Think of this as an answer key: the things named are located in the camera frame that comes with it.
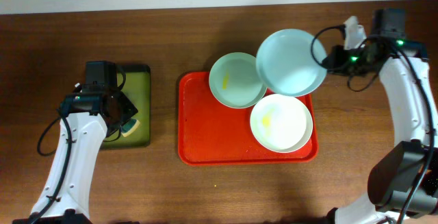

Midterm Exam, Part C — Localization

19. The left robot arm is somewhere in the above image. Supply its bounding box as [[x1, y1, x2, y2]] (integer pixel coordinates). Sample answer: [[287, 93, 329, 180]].
[[20, 61, 140, 223]]

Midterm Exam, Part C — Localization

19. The red plastic tray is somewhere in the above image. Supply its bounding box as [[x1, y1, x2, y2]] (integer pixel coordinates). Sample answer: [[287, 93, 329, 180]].
[[177, 71, 319, 166]]

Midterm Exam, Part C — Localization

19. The black tray with green mat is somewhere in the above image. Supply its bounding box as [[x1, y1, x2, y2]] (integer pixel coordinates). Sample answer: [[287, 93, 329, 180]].
[[101, 64, 151, 150]]

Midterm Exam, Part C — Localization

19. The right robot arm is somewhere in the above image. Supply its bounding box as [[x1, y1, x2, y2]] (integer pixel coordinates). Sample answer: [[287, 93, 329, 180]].
[[318, 9, 437, 223]]

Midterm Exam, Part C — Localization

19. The mint green plate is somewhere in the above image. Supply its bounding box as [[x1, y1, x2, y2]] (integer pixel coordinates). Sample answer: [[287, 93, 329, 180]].
[[209, 52, 267, 109]]

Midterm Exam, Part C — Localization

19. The green and yellow sponge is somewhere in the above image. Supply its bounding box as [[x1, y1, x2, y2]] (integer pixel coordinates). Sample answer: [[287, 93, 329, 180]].
[[120, 119, 140, 137]]

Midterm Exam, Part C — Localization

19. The white plate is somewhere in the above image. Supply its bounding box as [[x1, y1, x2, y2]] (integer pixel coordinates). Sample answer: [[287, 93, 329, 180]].
[[250, 94, 313, 153]]

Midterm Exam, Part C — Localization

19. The light blue plate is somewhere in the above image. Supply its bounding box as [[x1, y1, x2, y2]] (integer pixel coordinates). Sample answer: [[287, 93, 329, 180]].
[[256, 29, 327, 97]]

